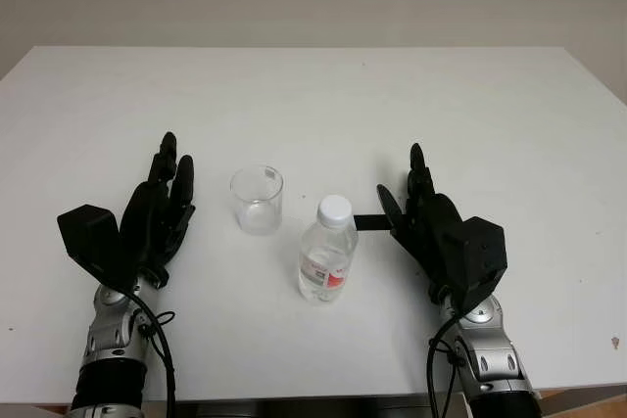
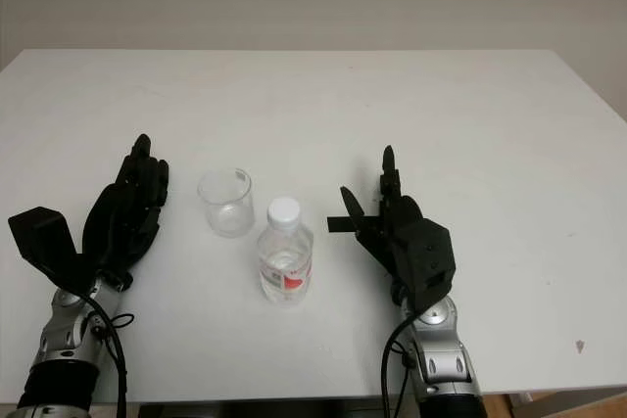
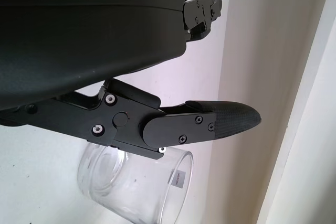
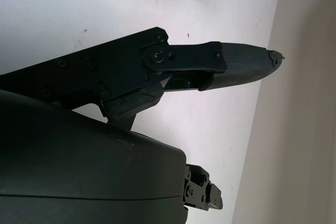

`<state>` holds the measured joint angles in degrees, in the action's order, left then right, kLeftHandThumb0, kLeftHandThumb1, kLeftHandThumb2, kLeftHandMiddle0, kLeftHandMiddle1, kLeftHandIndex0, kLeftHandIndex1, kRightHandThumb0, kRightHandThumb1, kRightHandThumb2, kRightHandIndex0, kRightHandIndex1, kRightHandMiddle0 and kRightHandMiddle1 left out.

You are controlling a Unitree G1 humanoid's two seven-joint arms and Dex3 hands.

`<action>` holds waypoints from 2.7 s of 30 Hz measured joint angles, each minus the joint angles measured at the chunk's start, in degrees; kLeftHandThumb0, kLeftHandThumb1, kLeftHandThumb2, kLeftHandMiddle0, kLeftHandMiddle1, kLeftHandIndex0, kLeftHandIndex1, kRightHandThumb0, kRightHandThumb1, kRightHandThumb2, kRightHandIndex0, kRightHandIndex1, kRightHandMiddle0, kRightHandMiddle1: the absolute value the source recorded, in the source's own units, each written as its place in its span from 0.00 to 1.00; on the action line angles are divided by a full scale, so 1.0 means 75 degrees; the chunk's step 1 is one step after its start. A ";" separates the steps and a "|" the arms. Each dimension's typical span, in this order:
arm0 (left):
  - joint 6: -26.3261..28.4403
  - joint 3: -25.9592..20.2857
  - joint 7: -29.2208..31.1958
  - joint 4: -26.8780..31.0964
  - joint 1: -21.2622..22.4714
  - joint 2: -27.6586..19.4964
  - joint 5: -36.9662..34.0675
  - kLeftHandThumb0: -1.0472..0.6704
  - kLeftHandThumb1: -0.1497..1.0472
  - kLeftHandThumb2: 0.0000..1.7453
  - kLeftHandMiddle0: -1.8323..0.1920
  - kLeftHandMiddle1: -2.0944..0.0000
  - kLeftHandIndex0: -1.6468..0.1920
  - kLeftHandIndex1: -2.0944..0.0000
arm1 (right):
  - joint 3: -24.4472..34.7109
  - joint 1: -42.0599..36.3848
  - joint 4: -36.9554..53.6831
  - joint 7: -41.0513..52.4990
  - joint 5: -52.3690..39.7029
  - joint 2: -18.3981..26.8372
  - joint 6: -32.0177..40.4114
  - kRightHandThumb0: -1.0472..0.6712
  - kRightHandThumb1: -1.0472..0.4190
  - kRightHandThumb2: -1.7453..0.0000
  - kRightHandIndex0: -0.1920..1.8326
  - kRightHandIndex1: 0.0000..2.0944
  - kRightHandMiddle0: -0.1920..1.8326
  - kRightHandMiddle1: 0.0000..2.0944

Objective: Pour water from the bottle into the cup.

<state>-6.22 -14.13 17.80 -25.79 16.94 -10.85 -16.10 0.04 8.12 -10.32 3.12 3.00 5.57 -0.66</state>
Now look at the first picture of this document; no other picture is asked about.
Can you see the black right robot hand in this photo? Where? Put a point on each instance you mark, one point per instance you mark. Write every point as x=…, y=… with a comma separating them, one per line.
x=431, y=222

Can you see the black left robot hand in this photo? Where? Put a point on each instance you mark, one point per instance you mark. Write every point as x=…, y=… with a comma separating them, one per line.
x=147, y=212

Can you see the clear plastic water bottle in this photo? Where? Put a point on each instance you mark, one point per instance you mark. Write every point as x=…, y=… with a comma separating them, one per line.
x=327, y=256

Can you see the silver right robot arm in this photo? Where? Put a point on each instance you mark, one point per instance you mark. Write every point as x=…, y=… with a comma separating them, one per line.
x=495, y=359

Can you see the clear glass cup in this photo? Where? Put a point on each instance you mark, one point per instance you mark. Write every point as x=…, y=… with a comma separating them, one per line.
x=257, y=202

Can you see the black robot torso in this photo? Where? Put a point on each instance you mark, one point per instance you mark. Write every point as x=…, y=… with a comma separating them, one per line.
x=303, y=409

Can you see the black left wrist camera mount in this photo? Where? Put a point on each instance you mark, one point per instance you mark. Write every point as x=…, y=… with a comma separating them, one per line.
x=93, y=237

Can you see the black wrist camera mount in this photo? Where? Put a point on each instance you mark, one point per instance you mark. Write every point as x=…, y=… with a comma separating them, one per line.
x=482, y=256
x=93, y=237

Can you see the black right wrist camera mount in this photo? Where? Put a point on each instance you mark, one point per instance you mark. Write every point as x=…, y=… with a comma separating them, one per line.
x=482, y=256

